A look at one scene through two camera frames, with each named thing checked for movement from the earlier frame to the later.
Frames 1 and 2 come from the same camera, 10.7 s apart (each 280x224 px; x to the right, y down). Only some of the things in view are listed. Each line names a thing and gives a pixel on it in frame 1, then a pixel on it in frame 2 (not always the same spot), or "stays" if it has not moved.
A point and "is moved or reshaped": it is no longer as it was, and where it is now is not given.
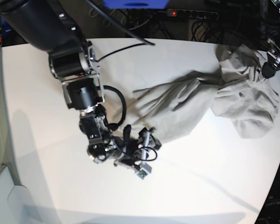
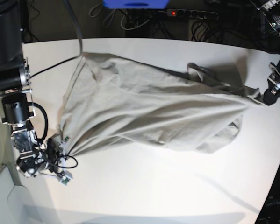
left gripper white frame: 139,159 → 61,145
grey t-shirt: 238,88 is moved or reshaped
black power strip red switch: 192,13 stays
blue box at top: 136,4 stays
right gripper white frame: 269,69 → 270,96
